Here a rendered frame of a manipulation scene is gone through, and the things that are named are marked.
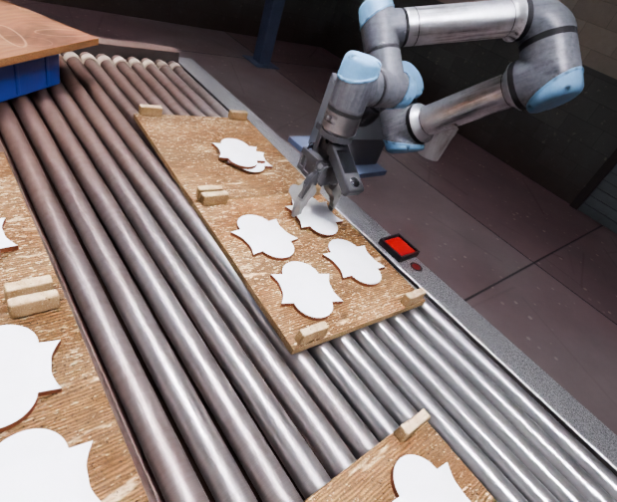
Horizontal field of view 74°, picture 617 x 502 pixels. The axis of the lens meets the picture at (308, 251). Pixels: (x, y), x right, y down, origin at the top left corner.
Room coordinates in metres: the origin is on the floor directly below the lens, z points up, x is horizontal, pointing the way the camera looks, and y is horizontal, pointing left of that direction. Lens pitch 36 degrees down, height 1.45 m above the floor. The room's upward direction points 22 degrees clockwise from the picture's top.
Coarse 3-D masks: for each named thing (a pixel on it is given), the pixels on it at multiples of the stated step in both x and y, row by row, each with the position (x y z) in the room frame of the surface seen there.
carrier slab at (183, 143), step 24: (144, 120) 0.98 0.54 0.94; (168, 120) 1.03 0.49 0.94; (192, 120) 1.09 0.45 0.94; (216, 120) 1.15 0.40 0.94; (168, 144) 0.91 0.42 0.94; (192, 144) 0.95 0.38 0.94; (264, 144) 1.12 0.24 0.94; (168, 168) 0.81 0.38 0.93; (192, 168) 0.84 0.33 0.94; (216, 168) 0.89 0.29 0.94; (264, 168) 0.98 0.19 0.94; (288, 168) 1.03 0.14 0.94; (192, 192) 0.75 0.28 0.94; (240, 192) 0.82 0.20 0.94; (264, 192) 0.87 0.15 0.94; (288, 192) 0.91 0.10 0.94
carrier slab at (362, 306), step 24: (216, 216) 0.70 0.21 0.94; (240, 216) 0.73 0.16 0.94; (264, 216) 0.77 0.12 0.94; (288, 216) 0.81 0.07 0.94; (216, 240) 0.64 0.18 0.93; (240, 240) 0.66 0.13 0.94; (312, 240) 0.75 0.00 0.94; (360, 240) 0.83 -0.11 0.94; (240, 264) 0.59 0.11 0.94; (264, 264) 0.61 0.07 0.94; (312, 264) 0.67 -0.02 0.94; (384, 264) 0.77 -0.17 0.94; (264, 288) 0.55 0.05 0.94; (336, 288) 0.63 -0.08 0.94; (360, 288) 0.66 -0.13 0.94; (384, 288) 0.69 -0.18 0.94; (408, 288) 0.72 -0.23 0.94; (264, 312) 0.51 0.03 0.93; (288, 312) 0.52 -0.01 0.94; (336, 312) 0.57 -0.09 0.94; (360, 312) 0.59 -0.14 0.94; (384, 312) 0.62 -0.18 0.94; (288, 336) 0.47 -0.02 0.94; (336, 336) 0.52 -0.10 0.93
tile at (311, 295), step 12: (288, 264) 0.63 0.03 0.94; (300, 264) 0.65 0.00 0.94; (276, 276) 0.59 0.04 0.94; (288, 276) 0.60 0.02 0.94; (300, 276) 0.61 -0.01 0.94; (312, 276) 0.63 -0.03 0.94; (324, 276) 0.64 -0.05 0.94; (288, 288) 0.57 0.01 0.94; (300, 288) 0.58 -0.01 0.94; (312, 288) 0.59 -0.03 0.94; (324, 288) 0.61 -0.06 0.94; (288, 300) 0.54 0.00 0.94; (300, 300) 0.55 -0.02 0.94; (312, 300) 0.56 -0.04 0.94; (324, 300) 0.57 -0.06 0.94; (336, 300) 0.59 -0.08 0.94; (300, 312) 0.52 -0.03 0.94; (312, 312) 0.53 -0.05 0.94; (324, 312) 0.54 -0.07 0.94
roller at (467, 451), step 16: (128, 64) 1.36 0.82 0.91; (128, 80) 1.26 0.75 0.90; (144, 96) 1.18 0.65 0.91; (352, 336) 0.56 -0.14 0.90; (368, 336) 0.56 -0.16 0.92; (368, 352) 0.53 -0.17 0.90; (384, 352) 0.53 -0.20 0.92; (384, 368) 0.51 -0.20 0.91; (400, 368) 0.51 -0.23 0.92; (400, 384) 0.48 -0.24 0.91; (416, 384) 0.49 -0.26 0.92; (416, 400) 0.46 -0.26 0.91; (432, 400) 0.47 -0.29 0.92; (432, 416) 0.44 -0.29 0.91; (448, 416) 0.45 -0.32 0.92; (448, 432) 0.42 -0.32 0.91; (464, 432) 0.44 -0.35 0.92; (464, 448) 0.41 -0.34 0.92; (464, 464) 0.39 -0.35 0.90; (480, 464) 0.39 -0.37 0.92; (480, 480) 0.37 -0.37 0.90; (496, 480) 0.37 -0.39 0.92; (496, 496) 0.36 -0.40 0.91; (512, 496) 0.36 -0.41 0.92
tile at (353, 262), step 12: (336, 240) 0.78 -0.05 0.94; (336, 252) 0.73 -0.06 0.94; (348, 252) 0.75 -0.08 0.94; (360, 252) 0.77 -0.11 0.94; (336, 264) 0.69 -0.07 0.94; (348, 264) 0.71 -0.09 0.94; (360, 264) 0.72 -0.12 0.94; (372, 264) 0.74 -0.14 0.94; (348, 276) 0.67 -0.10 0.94; (360, 276) 0.68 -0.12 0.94; (372, 276) 0.70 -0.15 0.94
